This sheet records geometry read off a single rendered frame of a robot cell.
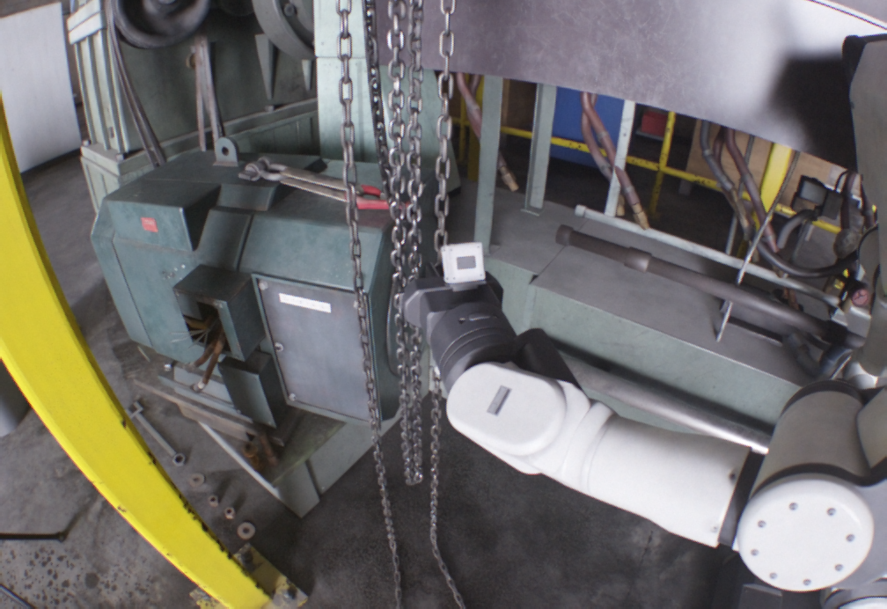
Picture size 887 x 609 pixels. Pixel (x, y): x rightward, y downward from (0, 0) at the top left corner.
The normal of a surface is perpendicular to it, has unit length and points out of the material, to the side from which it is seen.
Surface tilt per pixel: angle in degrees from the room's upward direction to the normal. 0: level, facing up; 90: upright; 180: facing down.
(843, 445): 14
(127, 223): 90
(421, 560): 0
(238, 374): 90
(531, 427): 37
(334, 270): 45
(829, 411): 29
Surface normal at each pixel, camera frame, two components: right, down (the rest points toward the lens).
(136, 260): -0.26, 0.52
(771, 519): -0.74, 0.21
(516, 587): 0.03, -0.84
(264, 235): -0.16, -0.22
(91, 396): 0.83, 0.33
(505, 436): -0.56, -0.60
